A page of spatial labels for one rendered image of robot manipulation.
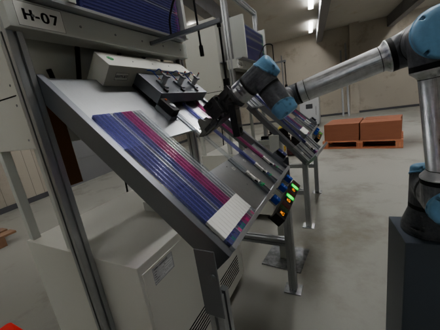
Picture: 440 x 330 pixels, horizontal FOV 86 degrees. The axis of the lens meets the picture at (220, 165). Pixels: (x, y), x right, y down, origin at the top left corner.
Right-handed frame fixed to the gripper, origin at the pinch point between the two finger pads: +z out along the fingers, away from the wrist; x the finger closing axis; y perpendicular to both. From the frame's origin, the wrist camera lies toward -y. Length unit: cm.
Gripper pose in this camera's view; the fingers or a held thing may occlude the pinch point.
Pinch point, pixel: (203, 135)
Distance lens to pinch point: 91.9
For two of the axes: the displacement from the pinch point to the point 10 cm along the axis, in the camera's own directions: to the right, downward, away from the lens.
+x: -4.4, 2.8, -8.5
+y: -6.0, -8.0, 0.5
